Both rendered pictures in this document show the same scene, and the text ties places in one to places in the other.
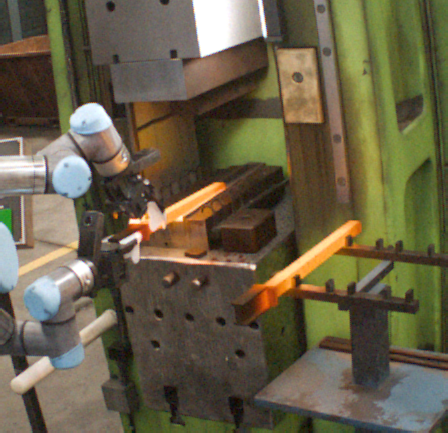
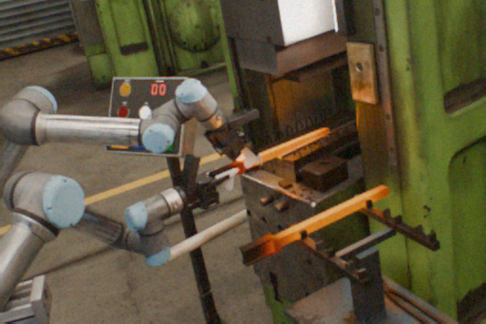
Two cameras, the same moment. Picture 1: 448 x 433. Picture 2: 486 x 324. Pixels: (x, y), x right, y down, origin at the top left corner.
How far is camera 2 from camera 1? 0.73 m
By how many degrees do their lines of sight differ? 20
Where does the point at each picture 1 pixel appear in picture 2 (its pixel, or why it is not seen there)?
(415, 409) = not seen: outside the picture
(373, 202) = (413, 169)
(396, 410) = not seen: outside the picture
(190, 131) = (327, 80)
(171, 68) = (269, 50)
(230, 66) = (329, 45)
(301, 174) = (365, 138)
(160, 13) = (259, 6)
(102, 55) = (230, 29)
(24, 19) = not seen: outside the picture
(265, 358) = (324, 271)
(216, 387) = (297, 282)
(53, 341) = (143, 246)
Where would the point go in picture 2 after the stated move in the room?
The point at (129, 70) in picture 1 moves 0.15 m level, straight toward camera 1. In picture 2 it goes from (246, 46) to (230, 60)
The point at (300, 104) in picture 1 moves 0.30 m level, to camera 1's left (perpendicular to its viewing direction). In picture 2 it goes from (361, 87) to (263, 90)
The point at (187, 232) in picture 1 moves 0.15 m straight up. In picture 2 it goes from (284, 167) to (276, 123)
